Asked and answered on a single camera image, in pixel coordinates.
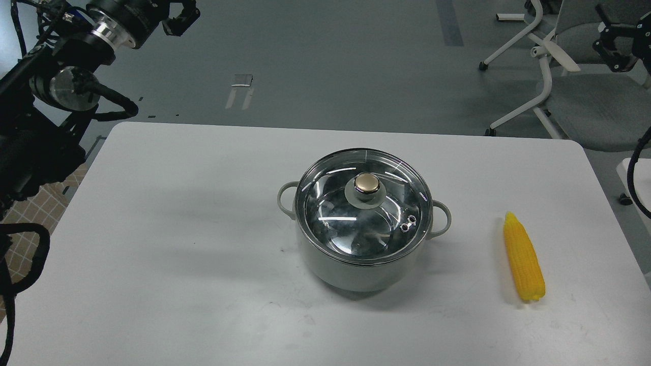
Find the white side table edge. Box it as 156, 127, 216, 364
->
616, 158, 650, 234

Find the grey white office chair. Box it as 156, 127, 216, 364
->
479, 1, 649, 152

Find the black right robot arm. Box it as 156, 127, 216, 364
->
592, 3, 650, 73

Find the yellow corn cob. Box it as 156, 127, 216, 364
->
503, 211, 546, 302

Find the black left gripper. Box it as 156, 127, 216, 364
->
86, 1, 201, 49

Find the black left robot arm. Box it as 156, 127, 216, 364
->
1, 1, 200, 216

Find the glass pot lid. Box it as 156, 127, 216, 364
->
294, 148, 433, 265

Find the grey steel cooking pot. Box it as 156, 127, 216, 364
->
277, 180, 453, 292

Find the black cable loop left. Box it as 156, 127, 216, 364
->
0, 223, 51, 366

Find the black cable right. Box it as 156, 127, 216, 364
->
627, 126, 651, 220

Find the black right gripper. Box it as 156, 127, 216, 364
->
593, 4, 638, 73

